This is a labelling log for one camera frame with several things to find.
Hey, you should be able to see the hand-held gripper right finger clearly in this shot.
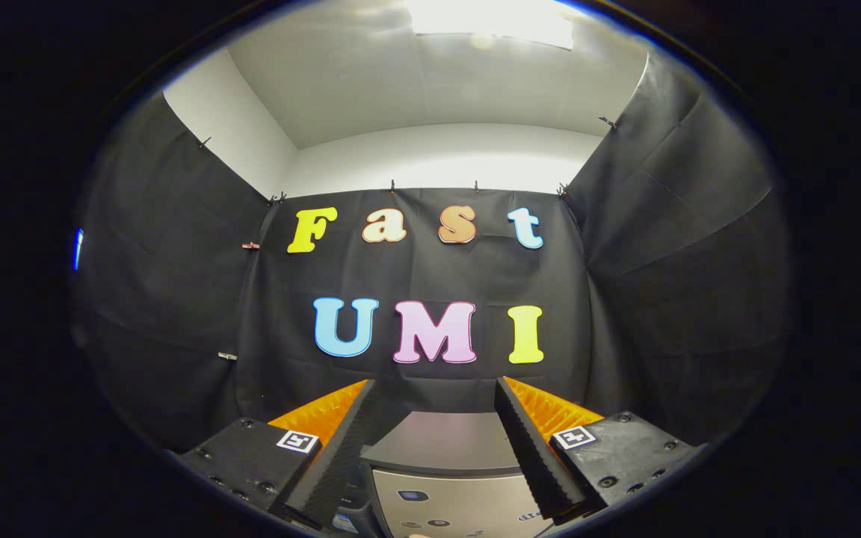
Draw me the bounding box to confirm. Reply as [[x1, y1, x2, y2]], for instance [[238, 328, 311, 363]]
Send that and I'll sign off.
[[494, 376, 700, 524]]

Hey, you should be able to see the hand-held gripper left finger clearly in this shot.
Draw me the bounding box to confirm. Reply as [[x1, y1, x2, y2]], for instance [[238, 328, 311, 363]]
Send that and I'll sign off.
[[176, 379, 377, 531]]

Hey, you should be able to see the small grey washing machine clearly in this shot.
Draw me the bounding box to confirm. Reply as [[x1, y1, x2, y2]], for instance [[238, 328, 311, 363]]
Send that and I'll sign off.
[[332, 441, 388, 538]]

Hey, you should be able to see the grey box appliance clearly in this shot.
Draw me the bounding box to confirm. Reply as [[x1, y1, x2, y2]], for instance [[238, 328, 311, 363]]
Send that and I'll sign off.
[[359, 411, 555, 538]]

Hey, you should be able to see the black backdrop cloth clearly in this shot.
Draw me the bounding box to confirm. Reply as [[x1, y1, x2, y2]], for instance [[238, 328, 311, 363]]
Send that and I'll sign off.
[[68, 49, 797, 453]]

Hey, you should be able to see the row of black clips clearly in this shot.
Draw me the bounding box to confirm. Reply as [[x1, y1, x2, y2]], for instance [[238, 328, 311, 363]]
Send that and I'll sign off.
[[197, 114, 618, 204]]

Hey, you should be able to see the ceiling light panel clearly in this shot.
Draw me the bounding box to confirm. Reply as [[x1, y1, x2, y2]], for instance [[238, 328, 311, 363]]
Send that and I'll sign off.
[[407, 0, 575, 50]]

